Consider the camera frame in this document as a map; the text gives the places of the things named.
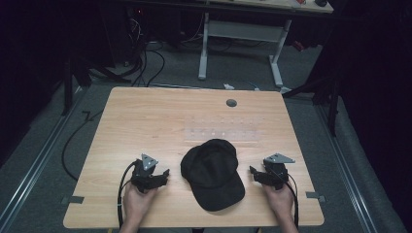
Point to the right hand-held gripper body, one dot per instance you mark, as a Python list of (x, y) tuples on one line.
[(275, 173)]

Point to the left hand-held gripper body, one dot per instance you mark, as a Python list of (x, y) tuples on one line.
[(144, 176)]

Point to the black baseball cap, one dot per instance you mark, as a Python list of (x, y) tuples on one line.
[(212, 174)]

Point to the person's left hand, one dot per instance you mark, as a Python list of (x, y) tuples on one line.
[(136, 203)]

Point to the person's right hand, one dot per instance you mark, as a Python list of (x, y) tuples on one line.
[(281, 202)]

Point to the grey tape piece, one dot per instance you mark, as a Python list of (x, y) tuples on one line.
[(315, 195), (75, 199)]

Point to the white plug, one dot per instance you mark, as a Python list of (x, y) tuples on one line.
[(228, 86)]

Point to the black tripod stand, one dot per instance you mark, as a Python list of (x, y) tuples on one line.
[(324, 93), (73, 81)]

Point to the white-legged desk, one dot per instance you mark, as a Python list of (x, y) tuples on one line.
[(243, 32)]

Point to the metal floor rail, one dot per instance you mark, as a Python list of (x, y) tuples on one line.
[(35, 161), (346, 168)]

